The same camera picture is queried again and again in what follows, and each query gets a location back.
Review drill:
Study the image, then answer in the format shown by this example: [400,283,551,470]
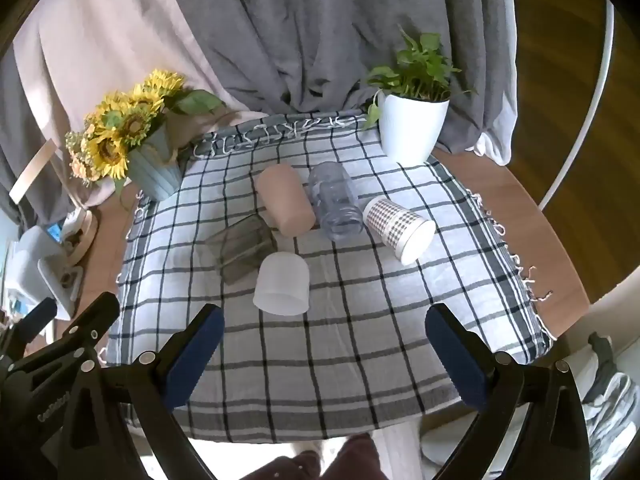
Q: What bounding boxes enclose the grey white striped cloth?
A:
[581,332,640,480]

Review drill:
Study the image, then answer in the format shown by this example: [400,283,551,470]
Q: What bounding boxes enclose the person's legs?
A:
[239,432,389,480]

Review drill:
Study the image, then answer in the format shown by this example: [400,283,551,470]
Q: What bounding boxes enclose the checked paper cup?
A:
[361,196,437,266]

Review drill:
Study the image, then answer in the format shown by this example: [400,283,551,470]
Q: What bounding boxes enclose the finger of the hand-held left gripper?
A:
[25,291,121,372]
[0,297,58,361]

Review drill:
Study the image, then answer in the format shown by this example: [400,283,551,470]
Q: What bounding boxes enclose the light wooden slat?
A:
[9,138,57,204]

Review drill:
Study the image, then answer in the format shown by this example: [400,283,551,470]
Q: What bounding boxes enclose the white curved tube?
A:
[537,0,616,211]

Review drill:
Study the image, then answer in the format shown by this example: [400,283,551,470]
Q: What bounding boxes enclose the white table leg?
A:
[372,422,424,480]

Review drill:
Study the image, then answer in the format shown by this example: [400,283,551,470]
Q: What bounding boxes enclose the clear plastic cup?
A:
[307,161,365,241]

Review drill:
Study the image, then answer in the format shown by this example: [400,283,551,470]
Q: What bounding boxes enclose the pink cup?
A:
[256,163,317,238]

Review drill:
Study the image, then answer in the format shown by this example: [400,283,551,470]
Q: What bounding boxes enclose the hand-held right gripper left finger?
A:
[65,304,226,480]

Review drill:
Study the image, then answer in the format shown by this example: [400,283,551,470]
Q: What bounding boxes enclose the plaid tablecloth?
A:
[97,110,556,445]

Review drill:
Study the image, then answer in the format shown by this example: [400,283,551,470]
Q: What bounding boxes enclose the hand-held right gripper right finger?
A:
[425,303,601,480]

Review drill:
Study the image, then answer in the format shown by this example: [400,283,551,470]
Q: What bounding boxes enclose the grey transparent square cup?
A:
[204,213,279,286]

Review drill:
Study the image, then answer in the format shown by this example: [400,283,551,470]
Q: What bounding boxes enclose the frosted white cup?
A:
[252,251,312,316]

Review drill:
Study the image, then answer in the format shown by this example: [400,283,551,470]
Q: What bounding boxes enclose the green plant in white pot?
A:
[362,25,477,166]

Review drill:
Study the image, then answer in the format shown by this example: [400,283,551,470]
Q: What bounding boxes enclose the white plastic appliance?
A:
[6,224,85,322]

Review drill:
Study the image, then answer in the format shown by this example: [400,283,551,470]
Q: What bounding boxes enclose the grey curtain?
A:
[160,0,519,167]

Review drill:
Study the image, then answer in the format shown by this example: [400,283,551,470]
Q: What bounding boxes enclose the sunflower bouquet in blue pot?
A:
[64,68,227,202]

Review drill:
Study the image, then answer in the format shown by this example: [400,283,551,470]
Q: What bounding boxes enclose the beige curtain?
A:
[12,0,267,211]

